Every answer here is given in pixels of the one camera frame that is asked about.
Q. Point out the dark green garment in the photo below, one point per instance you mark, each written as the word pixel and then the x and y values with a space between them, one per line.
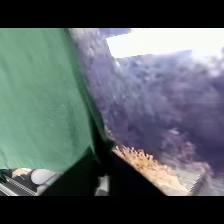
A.
pixel 43 100

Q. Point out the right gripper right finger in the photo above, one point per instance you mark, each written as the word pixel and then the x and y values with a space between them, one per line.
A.
pixel 130 181

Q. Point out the silver frame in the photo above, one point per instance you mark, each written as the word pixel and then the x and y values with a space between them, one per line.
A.
pixel 13 187

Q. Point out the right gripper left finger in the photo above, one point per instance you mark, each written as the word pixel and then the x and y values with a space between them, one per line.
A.
pixel 80 180

